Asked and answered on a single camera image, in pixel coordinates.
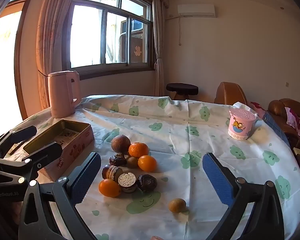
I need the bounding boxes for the whole brown passion fruit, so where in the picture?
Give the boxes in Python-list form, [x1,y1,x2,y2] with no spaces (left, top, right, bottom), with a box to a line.
[111,135,131,153]

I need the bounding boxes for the white wall air conditioner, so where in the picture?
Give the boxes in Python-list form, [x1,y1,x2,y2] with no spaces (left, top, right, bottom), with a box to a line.
[177,4,217,18]

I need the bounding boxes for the air conditioner pipe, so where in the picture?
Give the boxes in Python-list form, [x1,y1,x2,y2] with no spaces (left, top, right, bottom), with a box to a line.
[178,17,183,46]

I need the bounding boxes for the bumpy mandarin orange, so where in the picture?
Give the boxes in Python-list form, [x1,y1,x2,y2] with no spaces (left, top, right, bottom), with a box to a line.
[128,142,149,158]

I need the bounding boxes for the brown-framed sliding window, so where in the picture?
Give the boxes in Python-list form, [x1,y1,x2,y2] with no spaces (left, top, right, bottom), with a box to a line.
[62,0,155,80]

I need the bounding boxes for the pink rectangular tin box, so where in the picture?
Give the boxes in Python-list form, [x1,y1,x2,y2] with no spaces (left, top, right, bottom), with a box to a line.
[9,119,95,182]

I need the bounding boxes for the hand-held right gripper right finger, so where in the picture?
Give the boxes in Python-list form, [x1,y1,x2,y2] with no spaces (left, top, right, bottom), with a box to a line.
[202,152,285,240]

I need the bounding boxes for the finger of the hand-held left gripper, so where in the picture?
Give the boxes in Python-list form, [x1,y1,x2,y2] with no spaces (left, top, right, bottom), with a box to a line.
[0,125,38,156]
[0,142,63,181]

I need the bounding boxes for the dark round stool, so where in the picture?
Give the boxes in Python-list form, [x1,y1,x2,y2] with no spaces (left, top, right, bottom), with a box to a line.
[166,83,199,100]

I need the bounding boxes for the smooth orange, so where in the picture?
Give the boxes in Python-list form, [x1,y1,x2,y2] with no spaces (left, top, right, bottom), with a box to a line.
[138,155,157,172]
[98,178,122,198]

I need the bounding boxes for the floral pink pillow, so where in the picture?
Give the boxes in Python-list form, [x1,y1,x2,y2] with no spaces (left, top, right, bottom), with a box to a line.
[250,102,266,112]
[285,107,300,140]

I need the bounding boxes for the white green-print tablecloth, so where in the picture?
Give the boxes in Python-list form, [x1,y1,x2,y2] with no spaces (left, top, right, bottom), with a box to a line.
[0,94,300,240]

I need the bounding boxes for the pink patterned curtain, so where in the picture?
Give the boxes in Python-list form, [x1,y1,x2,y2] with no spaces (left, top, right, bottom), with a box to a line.
[36,0,84,109]

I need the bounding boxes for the round cracker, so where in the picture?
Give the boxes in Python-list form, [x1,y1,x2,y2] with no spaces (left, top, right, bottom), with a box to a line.
[101,164,124,182]

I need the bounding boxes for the blue checked cloth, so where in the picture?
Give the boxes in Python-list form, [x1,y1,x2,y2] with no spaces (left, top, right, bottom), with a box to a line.
[262,111,290,148]

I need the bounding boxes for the printed paper leaflet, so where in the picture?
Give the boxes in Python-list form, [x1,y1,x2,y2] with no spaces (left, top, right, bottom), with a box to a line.
[59,129,77,143]

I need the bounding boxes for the small brown kiwi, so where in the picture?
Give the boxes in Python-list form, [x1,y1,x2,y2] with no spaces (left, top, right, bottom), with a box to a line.
[126,156,139,169]
[168,198,187,213]

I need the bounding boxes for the brown leather sofa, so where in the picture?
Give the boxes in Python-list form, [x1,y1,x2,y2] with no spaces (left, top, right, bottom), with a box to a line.
[268,98,300,150]

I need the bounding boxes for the beige narrow curtain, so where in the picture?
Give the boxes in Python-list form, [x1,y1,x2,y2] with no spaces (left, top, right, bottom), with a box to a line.
[152,0,167,97]

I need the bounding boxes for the balcony door frame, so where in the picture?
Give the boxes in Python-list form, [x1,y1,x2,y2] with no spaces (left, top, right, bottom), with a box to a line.
[0,0,28,121]

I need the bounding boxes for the pink cartoon-print cup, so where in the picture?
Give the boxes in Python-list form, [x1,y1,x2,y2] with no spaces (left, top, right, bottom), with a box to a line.
[226,109,263,141]

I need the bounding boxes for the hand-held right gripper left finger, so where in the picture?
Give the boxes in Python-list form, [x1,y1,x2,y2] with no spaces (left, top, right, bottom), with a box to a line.
[18,152,102,240]

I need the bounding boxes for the brown leather armchair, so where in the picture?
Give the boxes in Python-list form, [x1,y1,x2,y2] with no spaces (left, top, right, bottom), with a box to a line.
[214,82,249,107]

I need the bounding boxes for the pink electric kettle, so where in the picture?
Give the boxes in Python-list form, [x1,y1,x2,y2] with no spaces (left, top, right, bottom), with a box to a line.
[48,70,82,118]

